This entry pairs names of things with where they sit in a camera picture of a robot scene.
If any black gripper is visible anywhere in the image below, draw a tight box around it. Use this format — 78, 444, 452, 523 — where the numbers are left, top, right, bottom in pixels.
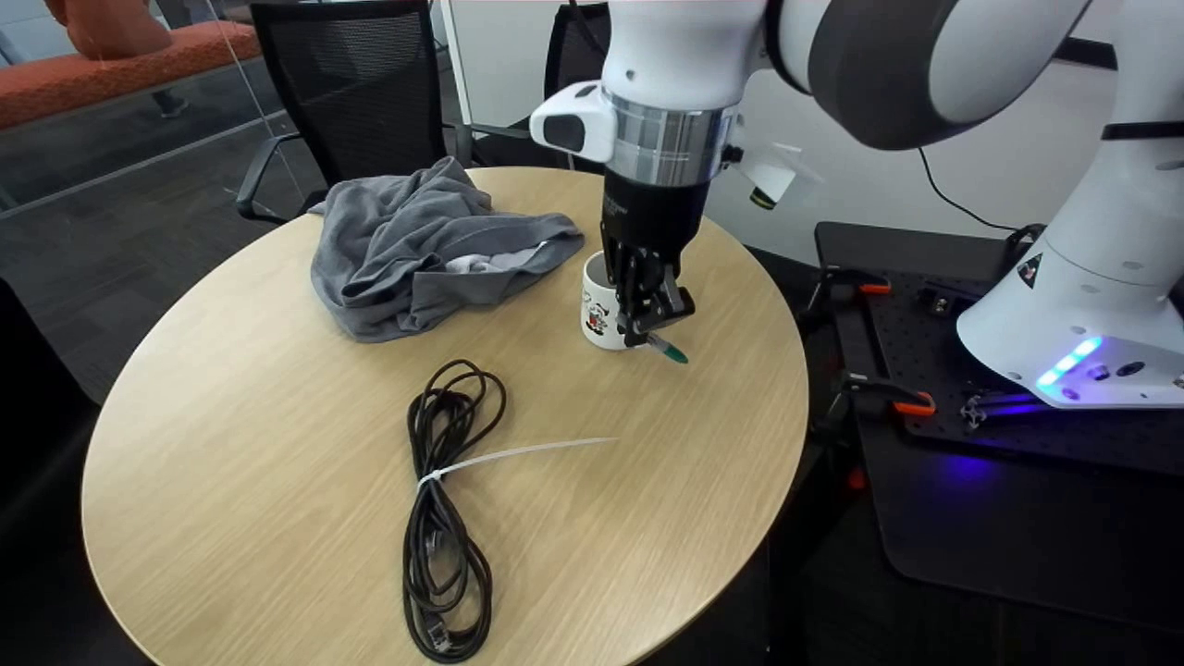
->
596, 165, 714, 350

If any green pen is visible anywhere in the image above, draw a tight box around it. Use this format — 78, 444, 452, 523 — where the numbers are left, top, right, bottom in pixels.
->
644, 330, 693, 365

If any white printed mug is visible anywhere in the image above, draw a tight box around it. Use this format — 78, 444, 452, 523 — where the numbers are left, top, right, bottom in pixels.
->
576, 251, 659, 354

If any white zip tie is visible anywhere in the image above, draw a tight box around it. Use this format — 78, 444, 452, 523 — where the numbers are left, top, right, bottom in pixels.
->
413, 432, 622, 491

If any grey crumpled cloth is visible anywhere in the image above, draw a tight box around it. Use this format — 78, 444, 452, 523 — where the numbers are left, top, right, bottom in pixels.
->
309, 155, 589, 343

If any black mesh office chair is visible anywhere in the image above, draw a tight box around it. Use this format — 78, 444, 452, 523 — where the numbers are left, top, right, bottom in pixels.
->
468, 0, 617, 175

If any black office chair with armrests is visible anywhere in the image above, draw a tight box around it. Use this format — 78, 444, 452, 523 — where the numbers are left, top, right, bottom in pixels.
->
232, 0, 452, 226

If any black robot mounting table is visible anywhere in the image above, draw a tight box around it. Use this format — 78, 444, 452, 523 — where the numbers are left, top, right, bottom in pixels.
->
807, 218, 1184, 666

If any orange bench seat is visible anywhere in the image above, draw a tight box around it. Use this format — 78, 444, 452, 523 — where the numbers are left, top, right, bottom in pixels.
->
0, 16, 268, 133

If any orange cushion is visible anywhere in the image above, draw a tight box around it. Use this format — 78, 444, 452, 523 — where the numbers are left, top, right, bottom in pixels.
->
43, 0, 175, 62

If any white wall outlet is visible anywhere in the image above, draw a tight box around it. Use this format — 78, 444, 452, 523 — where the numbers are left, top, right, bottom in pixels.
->
751, 144, 802, 194

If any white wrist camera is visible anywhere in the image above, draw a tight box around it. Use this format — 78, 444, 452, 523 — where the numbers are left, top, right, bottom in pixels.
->
526, 76, 622, 165

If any black clamp with orange handle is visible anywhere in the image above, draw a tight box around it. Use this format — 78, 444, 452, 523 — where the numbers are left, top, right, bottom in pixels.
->
801, 268, 901, 330
825, 365, 943, 430

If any black coiled cable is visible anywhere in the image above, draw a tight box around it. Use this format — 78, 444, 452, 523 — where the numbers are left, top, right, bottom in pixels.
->
401, 354, 511, 666

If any thin black wall cable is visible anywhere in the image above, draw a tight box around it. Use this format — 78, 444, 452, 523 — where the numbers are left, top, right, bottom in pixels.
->
915, 144, 1052, 242

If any black wall rail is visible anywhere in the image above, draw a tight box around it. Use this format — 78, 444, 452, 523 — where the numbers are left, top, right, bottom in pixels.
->
1054, 33, 1126, 74

